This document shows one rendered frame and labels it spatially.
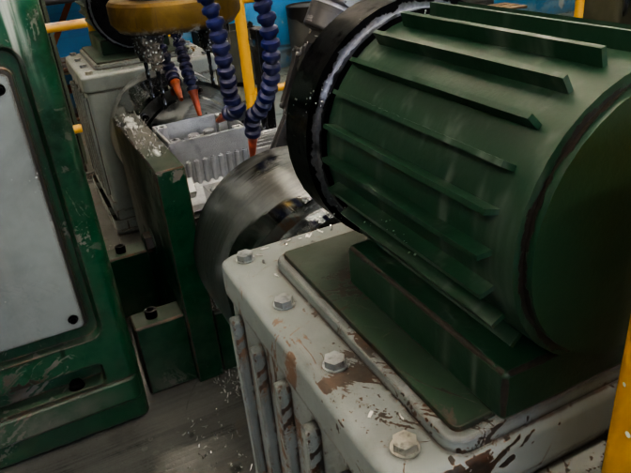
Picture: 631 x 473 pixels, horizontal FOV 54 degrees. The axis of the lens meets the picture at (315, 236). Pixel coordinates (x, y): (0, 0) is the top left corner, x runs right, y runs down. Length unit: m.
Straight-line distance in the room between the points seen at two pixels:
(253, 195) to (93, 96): 0.74
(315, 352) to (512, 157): 0.20
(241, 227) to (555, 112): 0.44
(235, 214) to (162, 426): 0.36
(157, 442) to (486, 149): 0.71
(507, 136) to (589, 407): 0.18
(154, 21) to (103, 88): 0.54
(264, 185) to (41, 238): 0.27
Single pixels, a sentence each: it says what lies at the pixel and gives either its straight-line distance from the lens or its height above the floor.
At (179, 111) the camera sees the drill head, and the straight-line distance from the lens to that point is 1.18.
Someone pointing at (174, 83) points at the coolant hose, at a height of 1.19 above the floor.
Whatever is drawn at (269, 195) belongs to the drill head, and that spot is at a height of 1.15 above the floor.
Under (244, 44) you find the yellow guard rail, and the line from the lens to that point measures 3.43.
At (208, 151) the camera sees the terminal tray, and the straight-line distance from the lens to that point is 0.94.
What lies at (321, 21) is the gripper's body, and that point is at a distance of 0.93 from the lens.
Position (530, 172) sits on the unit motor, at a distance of 0.29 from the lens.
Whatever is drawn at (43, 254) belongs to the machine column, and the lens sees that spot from 0.80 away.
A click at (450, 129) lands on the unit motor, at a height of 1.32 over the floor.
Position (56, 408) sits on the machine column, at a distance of 0.91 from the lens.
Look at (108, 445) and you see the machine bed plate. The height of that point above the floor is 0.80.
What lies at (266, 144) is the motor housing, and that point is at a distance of 0.99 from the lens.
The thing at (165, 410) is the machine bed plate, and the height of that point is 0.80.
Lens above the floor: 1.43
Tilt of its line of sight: 28 degrees down
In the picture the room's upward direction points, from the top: 5 degrees counter-clockwise
